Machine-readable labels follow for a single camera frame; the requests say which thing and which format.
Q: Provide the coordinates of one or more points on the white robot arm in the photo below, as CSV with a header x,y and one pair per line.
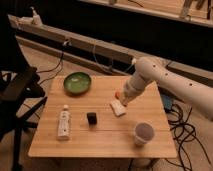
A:
x,y
148,69

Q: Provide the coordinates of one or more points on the orange carrot toy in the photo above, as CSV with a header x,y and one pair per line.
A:
x,y
117,95

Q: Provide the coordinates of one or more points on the black chair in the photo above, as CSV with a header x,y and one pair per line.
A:
x,y
20,93

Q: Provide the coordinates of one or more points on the white tube with cap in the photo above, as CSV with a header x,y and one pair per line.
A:
x,y
63,124

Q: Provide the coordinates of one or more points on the blue box on floor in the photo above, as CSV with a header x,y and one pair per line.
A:
x,y
167,102

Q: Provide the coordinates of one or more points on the wooden table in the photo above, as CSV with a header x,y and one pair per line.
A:
x,y
111,136

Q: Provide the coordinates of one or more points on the black eraser block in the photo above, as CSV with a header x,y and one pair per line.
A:
x,y
92,118

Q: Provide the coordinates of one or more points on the white bottle on ledge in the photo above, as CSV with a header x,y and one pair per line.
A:
x,y
36,17

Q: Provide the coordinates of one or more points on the green round plate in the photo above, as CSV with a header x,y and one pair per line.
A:
x,y
77,83

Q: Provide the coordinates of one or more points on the white rectangular sponge block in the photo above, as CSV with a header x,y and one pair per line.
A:
x,y
117,108

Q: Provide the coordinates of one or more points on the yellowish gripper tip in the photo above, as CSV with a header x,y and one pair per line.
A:
x,y
124,100

